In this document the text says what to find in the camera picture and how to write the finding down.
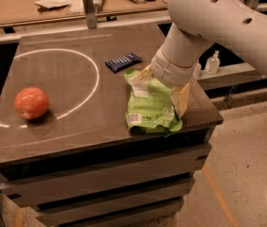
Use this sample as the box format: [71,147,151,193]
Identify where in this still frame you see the grey drawer cabinet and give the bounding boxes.
[0,24,222,227]

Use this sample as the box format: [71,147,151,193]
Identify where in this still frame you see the dark blue snack bar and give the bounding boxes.
[105,53,142,73]

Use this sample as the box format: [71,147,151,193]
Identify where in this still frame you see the white paper sheets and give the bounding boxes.
[35,0,84,13]

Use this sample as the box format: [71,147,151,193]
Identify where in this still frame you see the clear sanitizer bottle left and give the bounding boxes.
[193,61,202,79]

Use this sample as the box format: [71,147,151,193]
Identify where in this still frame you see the green rice chip bag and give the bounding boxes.
[124,69,183,135]

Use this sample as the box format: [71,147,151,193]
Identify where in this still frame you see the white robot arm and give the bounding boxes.
[131,0,267,116]

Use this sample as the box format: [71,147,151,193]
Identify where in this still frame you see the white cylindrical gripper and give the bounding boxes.
[131,47,195,117]

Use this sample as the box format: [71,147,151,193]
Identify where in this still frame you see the grey metal bracket post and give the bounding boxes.
[82,0,97,29]

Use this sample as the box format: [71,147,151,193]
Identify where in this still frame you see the red apple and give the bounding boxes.
[13,87,49,120]

